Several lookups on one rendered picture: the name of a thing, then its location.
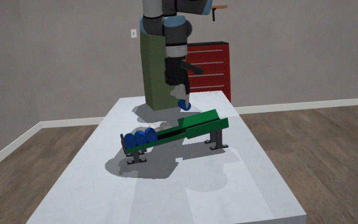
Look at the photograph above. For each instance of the blue cylinder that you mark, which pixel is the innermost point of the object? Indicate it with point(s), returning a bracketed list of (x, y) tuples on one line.
[(129, 140), (140, 137), (150, 135), (181, 104)]

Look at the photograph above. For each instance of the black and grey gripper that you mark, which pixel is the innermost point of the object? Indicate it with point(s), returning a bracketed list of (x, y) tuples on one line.
[(177, 76)]

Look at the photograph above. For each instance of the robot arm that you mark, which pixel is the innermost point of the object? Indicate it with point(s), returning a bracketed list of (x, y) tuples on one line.
[(174, 29)]

